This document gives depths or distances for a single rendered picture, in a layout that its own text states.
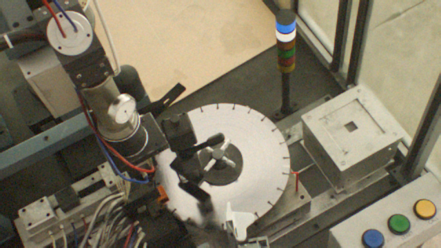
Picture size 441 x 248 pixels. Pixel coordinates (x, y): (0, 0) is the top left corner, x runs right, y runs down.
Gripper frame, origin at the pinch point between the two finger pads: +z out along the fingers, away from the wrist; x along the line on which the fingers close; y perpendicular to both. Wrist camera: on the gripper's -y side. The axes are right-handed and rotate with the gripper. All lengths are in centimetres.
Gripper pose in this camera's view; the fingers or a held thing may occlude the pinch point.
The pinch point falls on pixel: (231, 231)
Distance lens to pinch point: 129.2
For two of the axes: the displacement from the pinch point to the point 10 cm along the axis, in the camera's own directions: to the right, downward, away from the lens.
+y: 9.8, -1.9, 0.1
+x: -1.7, -8.6, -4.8
